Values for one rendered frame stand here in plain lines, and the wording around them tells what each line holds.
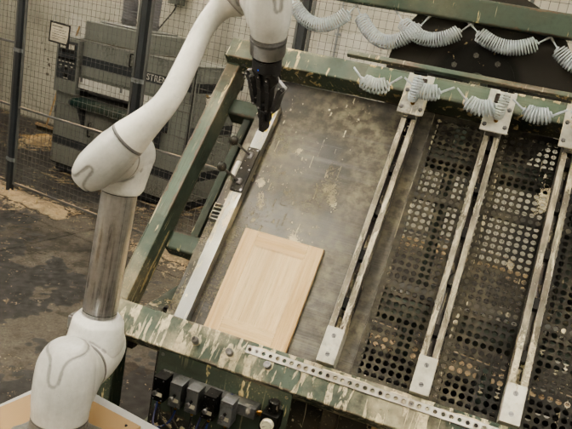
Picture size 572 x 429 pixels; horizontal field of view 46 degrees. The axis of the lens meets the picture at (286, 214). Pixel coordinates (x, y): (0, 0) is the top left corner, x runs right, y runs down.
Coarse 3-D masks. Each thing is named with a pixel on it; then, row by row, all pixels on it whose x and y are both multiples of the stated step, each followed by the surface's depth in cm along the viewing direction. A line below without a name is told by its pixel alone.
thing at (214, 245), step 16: (272, 128) 274; (256, 144) 269; (256, 160) 266; (240, 192) 260; (224, 208) 258; (224, 224) 255; (208, 240) 253; (224, 240) 255; (208, 256) 250; (208, 272) 248; (192, 288) 245; (192, 304) 242
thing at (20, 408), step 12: (0, 408) 194; (12, 408) 195; (24, 408) 196; (96, 408) 203; (0, 420) 188; (12, 420) 189; (24, 420) 190; (96, 420) 196; (108, 420) 197; (120, 420) 199
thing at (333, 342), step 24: (408, 96) 253; (408, 120) 264; (408, 144) 255; (384, 168) 252; (384, 192) 252; (384, 216) 244; (360, 240) 240; (360, 264) 240; (360, 288) 234; (336, 312) 229; (336, 336) 226; (336, 360) 225
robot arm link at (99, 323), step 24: (144, 168) 185; (120, 192) 185; (120, 216) 188; (96, 240) 190; (120, 240) 190; (96, 264) 191; (120, 264) 193; (96, 288) 192; (120, 288) 197; (96, 312) 194; (96, 336) 193; (120, 336) 199; (120, 360) 204
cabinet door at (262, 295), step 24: (240, 240) 253; (264, 240) 252; (288, 240) 250; (240, 264) 249; (264, 264) 248; (288, 264) 246; (312, 264) 244; (240, 288) 245; (264, 288) 243; (288, 288) 242; (216, 312) 241; (240, 312) 240; (264, 312) 239; (288, 312) 237; (240, 336) 236; (264, 336) 235; (288, 336) 234
